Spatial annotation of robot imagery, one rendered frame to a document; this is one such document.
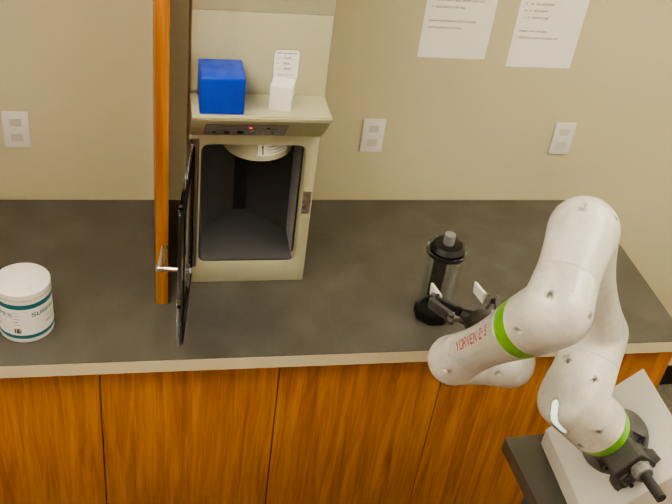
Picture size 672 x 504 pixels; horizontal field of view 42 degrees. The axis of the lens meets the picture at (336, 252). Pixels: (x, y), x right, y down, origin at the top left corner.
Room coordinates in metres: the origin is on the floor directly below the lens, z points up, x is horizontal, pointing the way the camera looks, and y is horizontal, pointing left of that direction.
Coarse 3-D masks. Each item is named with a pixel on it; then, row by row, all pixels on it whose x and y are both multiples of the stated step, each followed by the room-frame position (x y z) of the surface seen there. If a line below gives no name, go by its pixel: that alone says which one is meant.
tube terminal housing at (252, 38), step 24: (192, 24) 1.85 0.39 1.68; (216, 24) 1.86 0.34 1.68; (240, 24) 1.87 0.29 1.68; (264, 24) 1.89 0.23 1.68; (288, 24) 1.90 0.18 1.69; (312, 24) 1.92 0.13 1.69; (192, 48) 1.85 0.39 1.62; (216, 48) 1.86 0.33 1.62; (240, 48) 1.87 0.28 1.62; (264, 48) 1.89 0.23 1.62; (288, 48) 1.90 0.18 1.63; (312, 48) 1.92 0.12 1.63; (192, 72) 1.85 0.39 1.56; (264, 72) 1.89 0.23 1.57; (312, 72) 1.92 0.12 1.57; (240, 144) 1.88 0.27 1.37; (264, 144) 1.89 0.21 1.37; (288, 144) 1.91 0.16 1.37; (312, 144) 1.92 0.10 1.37; (312, 168) 1.93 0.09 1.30; (312, 192) 1.93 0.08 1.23; (216, 264) 1.87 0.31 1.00; (240, 264) 1.88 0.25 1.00; (264, 264) 1.90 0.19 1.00; (288, 264) 1.92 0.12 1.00
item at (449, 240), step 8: (448, 232) 1.87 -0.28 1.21; (432, 240) 1.88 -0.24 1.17; (440, 240) 1.87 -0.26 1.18; (448, 240) 1.85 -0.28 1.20; (456, 240) 1.88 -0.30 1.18; (432, 248) 1.84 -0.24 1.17; (440, 248) 1.84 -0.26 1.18; (448, 248) 1.84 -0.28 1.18; (456, 248) 1.85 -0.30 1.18; (464, 248) 1.86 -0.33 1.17; (448, 256) 1.82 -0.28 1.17; (456, 256) 1.82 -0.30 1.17
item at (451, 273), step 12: (432, 252) 1.83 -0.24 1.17; (432, 264) 1.83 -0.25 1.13; (444, 264) 1.82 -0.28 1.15; (456, 264) 1.82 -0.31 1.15; (432, 276) 1.83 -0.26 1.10; (444, 276) 1.82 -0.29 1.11; (456, 276) 1.83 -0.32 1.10; (420, 288) 1.86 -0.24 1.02; (444, 288) 1.82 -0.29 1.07; (420, 300) 1.84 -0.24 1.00; (432, 312) 1.82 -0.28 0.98
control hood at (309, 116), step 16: (192, 96) 1.83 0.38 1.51; (256, 96) 1.87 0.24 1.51; (304, 96) 1.91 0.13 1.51; (320, 96) 1.92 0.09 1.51; (192, 112) 1.76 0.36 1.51; (256, 112) 1.79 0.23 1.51; (272, 112) 1.81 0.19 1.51; (288, 112) 1.82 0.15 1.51; (304, 112) 1.83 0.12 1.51; (320, 112) 1.84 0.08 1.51; (192, 128) 1.78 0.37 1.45; (288, 128) 1.83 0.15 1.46; (304, 128) 1.84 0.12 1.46; (320, 128) 1.85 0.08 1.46
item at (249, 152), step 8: (224, 144) 1.95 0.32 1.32; (232, 152) 1.92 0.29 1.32; (240, 152) 1.91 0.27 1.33; (248, 152) 1.91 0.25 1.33; (256, 152) 1.91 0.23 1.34; (264, 152) 1.91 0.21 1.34; (272, 152) 1.92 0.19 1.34; (280, 152) 1.94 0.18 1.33; (288, 152) 1.96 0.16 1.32; (256, 160) 1.90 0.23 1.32; (264, 160) 1.91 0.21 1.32
